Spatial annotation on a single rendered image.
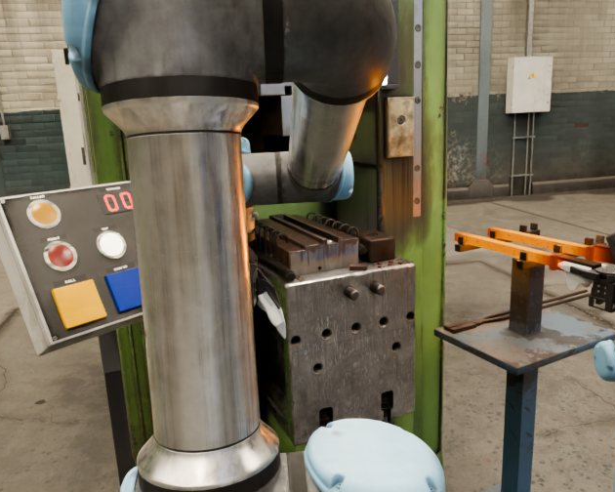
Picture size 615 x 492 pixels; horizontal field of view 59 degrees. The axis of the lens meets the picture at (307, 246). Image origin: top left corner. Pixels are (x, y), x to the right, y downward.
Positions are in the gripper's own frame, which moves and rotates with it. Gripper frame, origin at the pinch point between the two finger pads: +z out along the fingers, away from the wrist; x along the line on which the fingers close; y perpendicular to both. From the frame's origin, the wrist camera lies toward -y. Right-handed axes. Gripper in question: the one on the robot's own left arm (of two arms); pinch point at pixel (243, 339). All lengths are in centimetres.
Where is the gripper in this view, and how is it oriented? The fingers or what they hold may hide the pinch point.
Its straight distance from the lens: 99.6
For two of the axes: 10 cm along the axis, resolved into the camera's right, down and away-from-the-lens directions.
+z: 0.4, 9.7, 2.4
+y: -0.5, 2.4, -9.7
